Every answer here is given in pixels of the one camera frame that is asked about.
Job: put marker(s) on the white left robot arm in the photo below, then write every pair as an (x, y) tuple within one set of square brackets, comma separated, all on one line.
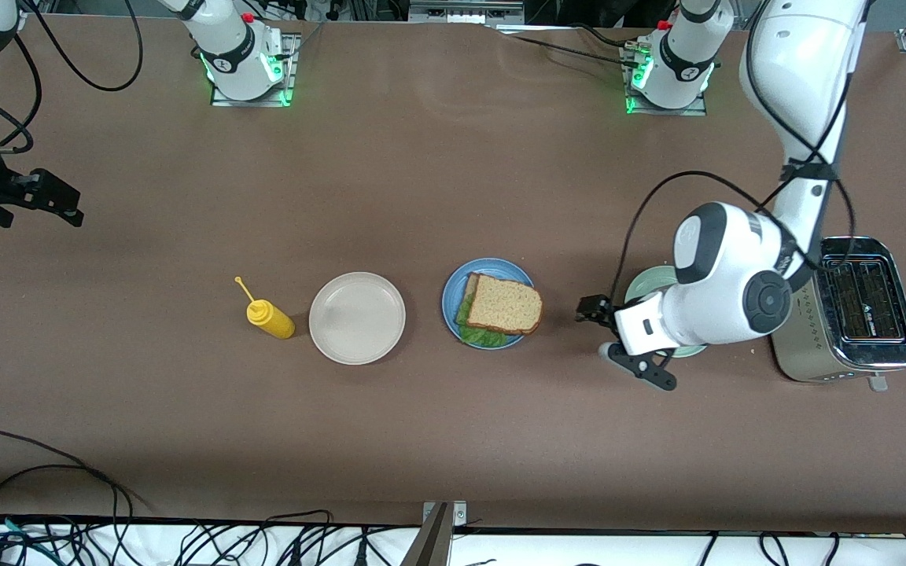
[(728, 291)]

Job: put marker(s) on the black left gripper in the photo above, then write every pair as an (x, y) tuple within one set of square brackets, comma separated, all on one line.
[(599, 309)]

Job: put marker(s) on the green lettuce leaf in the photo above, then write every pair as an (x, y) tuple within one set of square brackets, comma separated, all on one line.
[(478, 336)]

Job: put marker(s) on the grey metal bracket plate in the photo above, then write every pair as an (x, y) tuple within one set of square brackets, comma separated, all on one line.
[(459, 515)]

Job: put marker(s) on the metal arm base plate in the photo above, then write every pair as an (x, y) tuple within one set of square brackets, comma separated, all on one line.
[(661, 112), (252, 103)]

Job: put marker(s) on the blue round plate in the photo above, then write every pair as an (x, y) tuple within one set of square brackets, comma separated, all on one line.
[(451, 303)]

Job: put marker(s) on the grey metal rail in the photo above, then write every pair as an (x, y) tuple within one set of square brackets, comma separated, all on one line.
[(461, 9)]

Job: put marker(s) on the green round plate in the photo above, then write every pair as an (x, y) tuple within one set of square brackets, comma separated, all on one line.
[(650, 283)]

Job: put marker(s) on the beige chrome toaster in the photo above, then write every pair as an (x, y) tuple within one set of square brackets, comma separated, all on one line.
[(866, 314)]

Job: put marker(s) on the yellow squeeze bottle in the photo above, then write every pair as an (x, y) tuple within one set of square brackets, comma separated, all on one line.
[(272, 318)]

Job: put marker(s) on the grey metal post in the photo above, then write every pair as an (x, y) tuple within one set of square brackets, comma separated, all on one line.
[(431, 542)]

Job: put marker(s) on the beige round plate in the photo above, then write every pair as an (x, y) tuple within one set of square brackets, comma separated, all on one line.
[(357, 318)]

